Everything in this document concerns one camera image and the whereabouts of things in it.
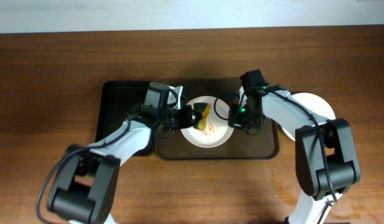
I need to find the green and yellow sponge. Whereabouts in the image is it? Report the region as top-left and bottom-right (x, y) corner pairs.
(194, 102), (211, 131)

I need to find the white plate with sauce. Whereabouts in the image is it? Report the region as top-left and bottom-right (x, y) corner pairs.
(280, 92), (336, 142)

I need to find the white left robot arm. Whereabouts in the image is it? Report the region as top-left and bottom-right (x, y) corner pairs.
(35, 104), (202, 223)

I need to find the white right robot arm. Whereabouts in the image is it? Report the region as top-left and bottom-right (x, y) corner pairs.
(221, 85), (361, 223)

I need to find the black water tray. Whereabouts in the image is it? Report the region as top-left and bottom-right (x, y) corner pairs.
(95, 80), (149, 142)

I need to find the pink-rimmed plate with sauce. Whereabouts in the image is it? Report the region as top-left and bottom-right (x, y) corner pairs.
(181, 96), (234, 148)

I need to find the brown serving tray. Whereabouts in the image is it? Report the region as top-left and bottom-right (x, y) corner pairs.
(154, 78), (279, 160)

